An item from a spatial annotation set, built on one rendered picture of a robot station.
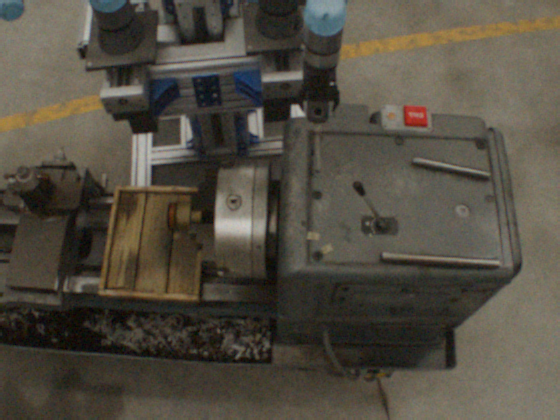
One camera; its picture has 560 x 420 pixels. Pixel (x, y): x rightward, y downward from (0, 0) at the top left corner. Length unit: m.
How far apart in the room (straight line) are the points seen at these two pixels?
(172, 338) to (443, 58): 2.24
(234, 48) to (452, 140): 0.77
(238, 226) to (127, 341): 0.80
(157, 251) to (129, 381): 0.97
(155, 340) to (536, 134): 2.27
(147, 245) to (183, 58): 0.60
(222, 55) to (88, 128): 1.43
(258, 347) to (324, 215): 0.73
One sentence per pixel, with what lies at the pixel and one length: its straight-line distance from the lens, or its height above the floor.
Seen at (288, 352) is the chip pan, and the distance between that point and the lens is 1.98.
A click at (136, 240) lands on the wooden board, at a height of 0.88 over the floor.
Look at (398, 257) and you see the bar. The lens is 1.31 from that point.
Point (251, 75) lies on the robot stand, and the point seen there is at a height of 1.03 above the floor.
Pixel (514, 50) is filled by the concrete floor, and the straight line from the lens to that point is 3.62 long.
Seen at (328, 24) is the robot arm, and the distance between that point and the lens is 1.07.
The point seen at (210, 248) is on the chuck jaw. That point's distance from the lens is 1.48.
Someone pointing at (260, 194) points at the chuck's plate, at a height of 1.24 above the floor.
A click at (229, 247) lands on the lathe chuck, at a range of 1.41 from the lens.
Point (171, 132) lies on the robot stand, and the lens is 2.76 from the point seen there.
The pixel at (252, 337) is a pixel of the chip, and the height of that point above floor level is 0.56.
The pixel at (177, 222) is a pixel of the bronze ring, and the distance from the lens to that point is 1.53.
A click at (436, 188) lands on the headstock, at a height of 1.25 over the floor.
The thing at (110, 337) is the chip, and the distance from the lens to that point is 2.03.
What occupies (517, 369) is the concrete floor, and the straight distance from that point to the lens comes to 2.73.
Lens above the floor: 2.48
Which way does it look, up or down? 64 degrees down
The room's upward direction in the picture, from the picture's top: straight up
